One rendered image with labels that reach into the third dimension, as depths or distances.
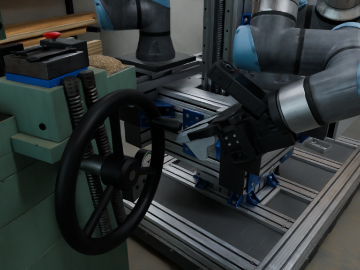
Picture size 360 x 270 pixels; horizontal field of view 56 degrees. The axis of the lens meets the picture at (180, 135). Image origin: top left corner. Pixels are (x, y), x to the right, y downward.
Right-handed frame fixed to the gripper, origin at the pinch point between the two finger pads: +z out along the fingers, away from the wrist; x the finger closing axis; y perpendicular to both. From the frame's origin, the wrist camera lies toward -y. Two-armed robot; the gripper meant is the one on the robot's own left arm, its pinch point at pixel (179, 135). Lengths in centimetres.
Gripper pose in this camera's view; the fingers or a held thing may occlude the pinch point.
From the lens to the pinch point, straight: 63.4
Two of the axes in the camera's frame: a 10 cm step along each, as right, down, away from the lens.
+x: 4.5, -4.0, 8.0
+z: -7.7, 2.8, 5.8
